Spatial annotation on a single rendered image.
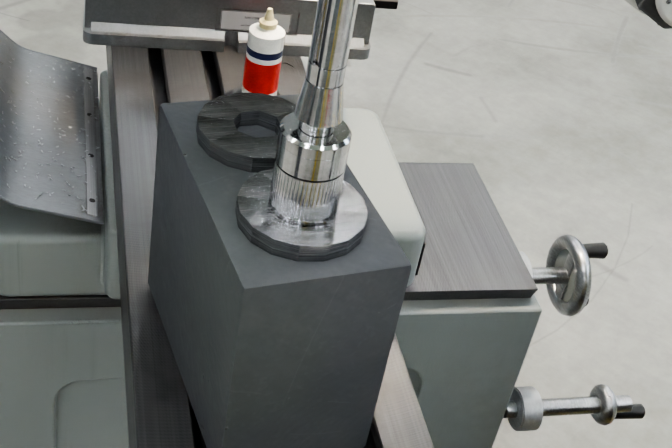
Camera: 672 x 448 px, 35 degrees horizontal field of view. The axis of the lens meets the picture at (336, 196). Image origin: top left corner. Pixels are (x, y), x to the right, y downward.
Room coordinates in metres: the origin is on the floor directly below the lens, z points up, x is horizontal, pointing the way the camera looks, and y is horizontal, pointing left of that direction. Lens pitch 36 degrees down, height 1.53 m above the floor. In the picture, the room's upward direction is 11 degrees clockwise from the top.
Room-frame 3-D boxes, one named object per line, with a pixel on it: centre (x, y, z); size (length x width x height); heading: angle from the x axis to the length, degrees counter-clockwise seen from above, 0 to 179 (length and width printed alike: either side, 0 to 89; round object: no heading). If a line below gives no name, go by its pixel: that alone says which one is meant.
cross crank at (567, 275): (1.19, -0.32, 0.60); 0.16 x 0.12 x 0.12; 108
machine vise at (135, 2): (1.19, 0.18, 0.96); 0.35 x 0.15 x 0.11; 106
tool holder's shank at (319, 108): (0.57, 0.02, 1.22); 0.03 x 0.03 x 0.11
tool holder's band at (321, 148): (0.57, 0.02, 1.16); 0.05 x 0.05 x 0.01
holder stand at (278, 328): (0.62, 0.04, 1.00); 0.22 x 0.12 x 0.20; 28
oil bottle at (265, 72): (1.04, 0.11, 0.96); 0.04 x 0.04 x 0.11
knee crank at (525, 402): (1.07, -0.39, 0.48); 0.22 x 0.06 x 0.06; 108
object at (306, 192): (0.57, 0.02, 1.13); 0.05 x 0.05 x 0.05
